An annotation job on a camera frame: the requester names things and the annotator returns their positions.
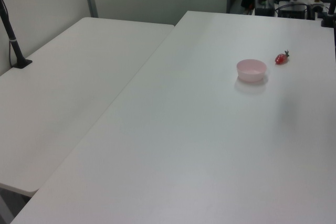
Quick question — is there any pink plastic bowl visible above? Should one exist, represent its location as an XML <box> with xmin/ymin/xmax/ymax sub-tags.
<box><xmin>236</xmin><ymin>59</ymin><xmax>268</xmax><ymax>82</ymax></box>

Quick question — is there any grey metal device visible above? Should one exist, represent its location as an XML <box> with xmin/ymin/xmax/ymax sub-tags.
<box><xmin>307</xmin><ymin>3</ymin><xmax>326</xmax><ymax>20</ymax></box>

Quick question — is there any black camera pole with base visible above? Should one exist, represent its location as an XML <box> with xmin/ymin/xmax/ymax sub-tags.
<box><xmin>0</xmin><ymin>0</ymin><xmax>34</xmax><ymax>69</ymax></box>

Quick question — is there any black clamped camera pole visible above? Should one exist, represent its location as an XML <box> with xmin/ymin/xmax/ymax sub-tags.
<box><xmin>320</xmin><ymin>0</ymin><xmax>336</xmax><ymax>28</ymax></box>

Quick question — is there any black equipment box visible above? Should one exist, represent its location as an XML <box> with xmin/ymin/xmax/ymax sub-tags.
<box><xmin>277</xmin><ymin>3</ymin><xmax>308</xmax><ymax>19</ymax></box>

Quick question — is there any black device with green light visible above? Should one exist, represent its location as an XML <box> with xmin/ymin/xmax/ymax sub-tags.
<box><xmin>255</xmin><ymin>0</ymin><xmax>276</xmax><ymax>17</ymax></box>

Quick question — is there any red toy strawberry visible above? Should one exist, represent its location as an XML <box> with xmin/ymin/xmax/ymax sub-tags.
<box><xmin>274</xmin><ymin>49</ymin><xmax>290</xmax><ymax>65</ymax></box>

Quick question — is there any white side table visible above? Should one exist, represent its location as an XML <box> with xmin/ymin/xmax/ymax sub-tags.
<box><xmin>0</xmin><ymin>17</ymin><xmax>176</xmax><ymax>197</ymax></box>

